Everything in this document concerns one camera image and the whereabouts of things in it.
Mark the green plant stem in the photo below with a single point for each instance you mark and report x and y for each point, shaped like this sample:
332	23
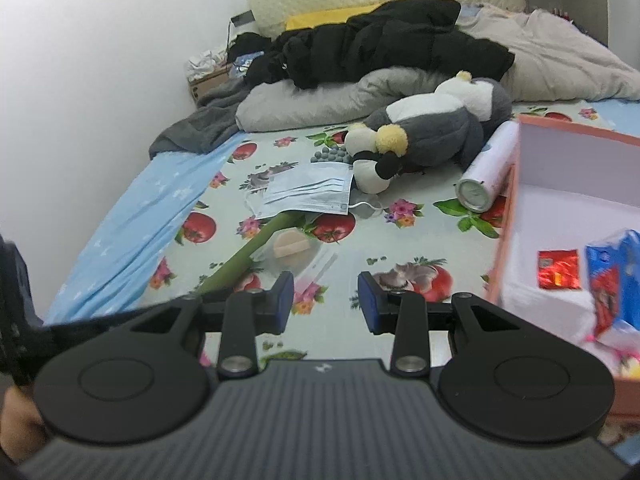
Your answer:
250	250

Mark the blue snack packet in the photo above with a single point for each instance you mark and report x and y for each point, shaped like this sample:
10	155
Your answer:
607	280

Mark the dark grey blanket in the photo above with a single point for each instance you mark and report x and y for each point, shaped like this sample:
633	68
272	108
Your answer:
200	120

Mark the black puffer jacket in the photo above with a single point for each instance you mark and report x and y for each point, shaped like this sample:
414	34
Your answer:
390	40

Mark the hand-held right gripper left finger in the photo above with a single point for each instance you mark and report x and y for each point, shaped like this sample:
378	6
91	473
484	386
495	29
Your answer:
284	297

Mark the red foil packet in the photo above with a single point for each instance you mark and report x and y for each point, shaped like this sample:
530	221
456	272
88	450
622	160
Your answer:
559	270

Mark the white tissue pack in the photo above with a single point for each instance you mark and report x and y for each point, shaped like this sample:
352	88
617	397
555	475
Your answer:
545	310

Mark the white spray can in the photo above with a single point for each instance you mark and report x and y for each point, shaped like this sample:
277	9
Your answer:
487	165

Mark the grey duvet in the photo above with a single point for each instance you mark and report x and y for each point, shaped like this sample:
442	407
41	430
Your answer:
560	60

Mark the large grey penguin plush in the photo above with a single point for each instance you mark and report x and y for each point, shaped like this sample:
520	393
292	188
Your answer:
435	130

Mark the blue face mask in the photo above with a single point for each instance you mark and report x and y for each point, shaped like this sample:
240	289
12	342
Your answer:
310	190

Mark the black wall charger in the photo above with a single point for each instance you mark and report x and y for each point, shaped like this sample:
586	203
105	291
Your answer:
242	17

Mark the beige puff in clear packet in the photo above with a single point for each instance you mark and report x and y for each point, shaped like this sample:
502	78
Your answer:
290	246

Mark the small blue printed packet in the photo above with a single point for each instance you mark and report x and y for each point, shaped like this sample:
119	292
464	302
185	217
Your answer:
247	62

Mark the pink cardboard box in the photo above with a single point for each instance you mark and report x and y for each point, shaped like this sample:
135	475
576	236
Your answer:
565	170

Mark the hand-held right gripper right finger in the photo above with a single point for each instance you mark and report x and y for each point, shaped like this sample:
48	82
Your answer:
369	300

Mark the row of small bottles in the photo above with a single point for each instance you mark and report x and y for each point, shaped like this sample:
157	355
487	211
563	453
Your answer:
564	15

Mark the fruit print sheet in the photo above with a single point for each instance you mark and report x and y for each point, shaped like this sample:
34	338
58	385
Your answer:
400	230

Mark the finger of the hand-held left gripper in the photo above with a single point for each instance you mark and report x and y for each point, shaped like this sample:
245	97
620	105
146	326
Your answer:
90	325

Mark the crumpled white cloth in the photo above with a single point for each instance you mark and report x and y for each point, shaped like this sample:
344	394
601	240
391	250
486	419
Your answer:
205	62

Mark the person's left hand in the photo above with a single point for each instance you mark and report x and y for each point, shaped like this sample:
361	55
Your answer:
22	425

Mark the black bag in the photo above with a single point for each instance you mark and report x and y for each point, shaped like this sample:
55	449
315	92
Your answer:
247	45

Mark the yellow pillow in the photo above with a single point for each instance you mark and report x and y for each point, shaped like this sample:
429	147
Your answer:
320	17

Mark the grey pillow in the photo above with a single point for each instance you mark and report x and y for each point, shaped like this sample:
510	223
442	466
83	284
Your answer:
300	105

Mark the brown cardboard box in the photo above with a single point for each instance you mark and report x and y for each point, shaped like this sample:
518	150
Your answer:
207	86

